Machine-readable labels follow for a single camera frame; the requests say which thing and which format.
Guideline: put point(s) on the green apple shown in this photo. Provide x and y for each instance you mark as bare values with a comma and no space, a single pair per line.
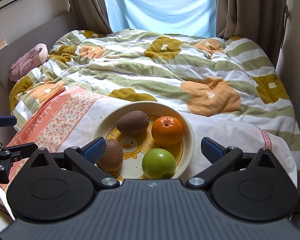
158,163

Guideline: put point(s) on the brown left curtain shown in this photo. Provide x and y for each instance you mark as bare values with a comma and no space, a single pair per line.
92,14

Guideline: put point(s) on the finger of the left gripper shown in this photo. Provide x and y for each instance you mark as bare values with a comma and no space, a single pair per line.
7,120
18,152

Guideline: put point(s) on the light blue window cloth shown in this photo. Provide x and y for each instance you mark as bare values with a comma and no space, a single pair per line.
188,17

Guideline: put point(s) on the large brown kiwi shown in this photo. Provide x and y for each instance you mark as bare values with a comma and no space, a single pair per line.
112,159

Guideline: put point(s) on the brown curtain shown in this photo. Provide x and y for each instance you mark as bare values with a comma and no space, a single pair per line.
92,14
262,21

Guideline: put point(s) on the pink plush toy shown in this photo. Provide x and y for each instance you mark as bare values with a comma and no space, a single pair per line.
32,59

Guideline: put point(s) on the grey bed headboard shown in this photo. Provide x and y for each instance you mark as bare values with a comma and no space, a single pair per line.
47,33

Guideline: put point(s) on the green striped floral quilt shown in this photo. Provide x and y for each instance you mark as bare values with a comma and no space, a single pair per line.
229,79

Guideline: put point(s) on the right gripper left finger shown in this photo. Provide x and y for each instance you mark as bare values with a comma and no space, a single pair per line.
83,160

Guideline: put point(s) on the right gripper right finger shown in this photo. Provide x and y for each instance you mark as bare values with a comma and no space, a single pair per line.
223,160

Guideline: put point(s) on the cream yellow duck bowl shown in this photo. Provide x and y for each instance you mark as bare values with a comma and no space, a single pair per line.
134,148

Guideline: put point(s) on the brown kiwi in bowl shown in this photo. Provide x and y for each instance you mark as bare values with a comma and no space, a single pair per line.
133,123

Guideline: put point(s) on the orange mandarin in bowl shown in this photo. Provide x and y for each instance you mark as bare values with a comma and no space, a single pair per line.
167,131

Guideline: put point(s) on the brown right curtain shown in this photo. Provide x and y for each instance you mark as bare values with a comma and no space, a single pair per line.
262,21

